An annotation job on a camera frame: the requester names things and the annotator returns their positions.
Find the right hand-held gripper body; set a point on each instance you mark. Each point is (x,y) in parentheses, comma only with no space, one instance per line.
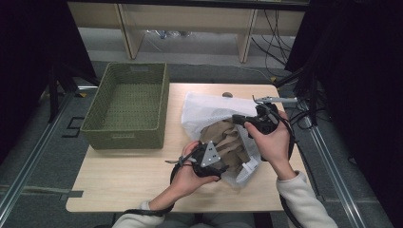
(267,122)

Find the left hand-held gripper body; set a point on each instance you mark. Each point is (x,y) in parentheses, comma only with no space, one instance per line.
(209,156)

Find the beige garment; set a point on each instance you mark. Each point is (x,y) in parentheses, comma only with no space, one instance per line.
(226,139)

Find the white mesh laundry bag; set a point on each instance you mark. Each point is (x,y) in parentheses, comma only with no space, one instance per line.
(206,110)

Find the green woven basket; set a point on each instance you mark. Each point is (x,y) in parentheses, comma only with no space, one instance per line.
(126,104)

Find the person's right hand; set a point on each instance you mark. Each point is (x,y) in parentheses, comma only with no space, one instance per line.
(275,148)

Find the person's left hand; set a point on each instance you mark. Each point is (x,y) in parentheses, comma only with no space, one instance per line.
(187,180)

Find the grey table grommet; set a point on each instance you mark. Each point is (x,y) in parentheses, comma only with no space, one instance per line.
(227,94)

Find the black metal stand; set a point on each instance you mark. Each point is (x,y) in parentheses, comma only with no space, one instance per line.
(312,88)
(53,95)

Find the person's lap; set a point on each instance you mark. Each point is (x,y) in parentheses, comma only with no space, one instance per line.
(190,221)

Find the black curtain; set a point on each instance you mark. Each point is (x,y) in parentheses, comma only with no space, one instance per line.
(25,63)
(364,79)

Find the light wooden desk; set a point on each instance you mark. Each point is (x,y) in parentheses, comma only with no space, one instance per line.
(190,19)

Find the clear plastic clutter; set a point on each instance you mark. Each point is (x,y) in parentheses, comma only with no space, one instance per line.
(168,33)

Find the grey floor tape strip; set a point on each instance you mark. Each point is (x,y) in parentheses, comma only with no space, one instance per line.
(47,191)

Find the aluminium floor rail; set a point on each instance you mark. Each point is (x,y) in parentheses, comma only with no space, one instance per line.
(345,196)
(31,158)

